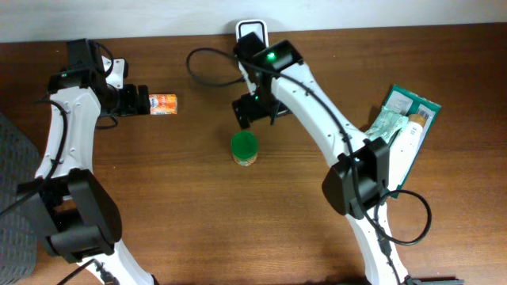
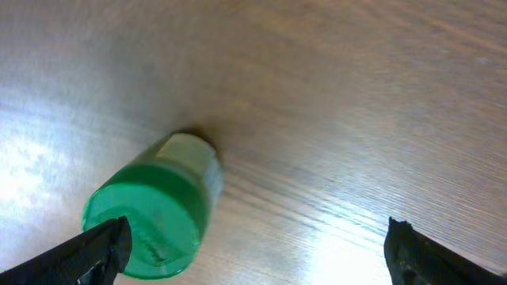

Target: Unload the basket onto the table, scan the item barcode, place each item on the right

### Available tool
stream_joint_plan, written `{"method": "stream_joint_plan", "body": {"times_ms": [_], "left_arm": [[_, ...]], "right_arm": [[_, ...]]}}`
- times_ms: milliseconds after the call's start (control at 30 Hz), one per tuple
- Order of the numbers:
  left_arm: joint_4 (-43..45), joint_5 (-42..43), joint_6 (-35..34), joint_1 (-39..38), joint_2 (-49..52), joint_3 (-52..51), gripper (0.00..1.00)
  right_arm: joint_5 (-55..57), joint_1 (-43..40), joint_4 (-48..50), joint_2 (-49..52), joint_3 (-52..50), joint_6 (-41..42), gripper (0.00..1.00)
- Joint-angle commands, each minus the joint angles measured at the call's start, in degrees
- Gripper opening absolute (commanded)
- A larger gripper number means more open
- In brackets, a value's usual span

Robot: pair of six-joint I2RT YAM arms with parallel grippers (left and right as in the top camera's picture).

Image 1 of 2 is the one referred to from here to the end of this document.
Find orange tissue pack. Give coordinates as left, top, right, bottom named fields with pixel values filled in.
left=148, top=93, right=177, bottom=115

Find green lid jar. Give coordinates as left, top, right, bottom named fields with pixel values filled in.
left=231, top=131, right=258, bottom=166

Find teal snack packet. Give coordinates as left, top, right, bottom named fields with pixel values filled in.
left=365, top=108, right=409, bottom=145

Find green white 3M bag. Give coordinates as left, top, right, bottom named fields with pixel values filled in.
left=383, top=85, right=441, bottom=191

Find white tube gold cap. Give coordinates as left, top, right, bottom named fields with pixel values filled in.
left=387, top=114, right=426, bottom=191

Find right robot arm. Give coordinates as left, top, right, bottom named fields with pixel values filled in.
left=232, top=32, right=409, bottom=284

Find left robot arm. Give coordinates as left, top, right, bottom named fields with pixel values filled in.
left=17, top=39, right=157, bottom=284

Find grey plastic basket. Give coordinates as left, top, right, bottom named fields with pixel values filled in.
left=0, top=112, right=40, bottom=285

